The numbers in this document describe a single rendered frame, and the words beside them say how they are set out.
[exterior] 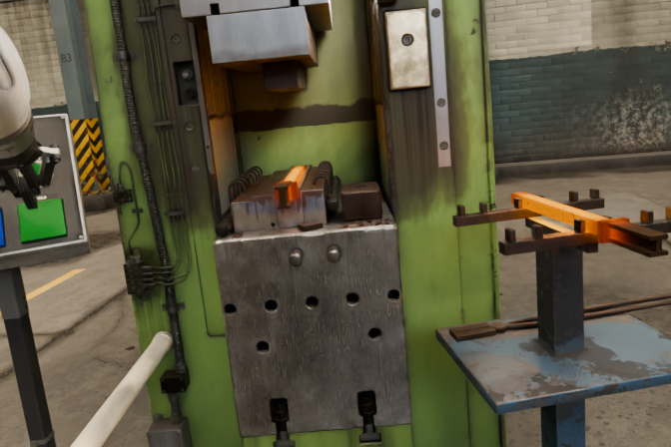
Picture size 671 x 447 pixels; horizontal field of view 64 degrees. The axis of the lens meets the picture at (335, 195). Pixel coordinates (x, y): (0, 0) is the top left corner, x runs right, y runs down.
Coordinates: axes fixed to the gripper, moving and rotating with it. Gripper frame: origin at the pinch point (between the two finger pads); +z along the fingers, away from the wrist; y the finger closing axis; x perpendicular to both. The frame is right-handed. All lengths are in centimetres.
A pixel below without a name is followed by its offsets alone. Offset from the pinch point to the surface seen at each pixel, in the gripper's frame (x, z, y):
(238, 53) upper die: 23.4, -2.1, 40.4
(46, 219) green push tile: -0.1, 12.5, 0.9
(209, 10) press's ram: 32.1, -4.7, 36.1
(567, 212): -28, -23, 83
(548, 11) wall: 281, 304, 532
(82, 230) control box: -3.3, 13.3, 6.4
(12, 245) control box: -3.9, 13.3, -5.1
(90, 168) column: 307, 628, 1
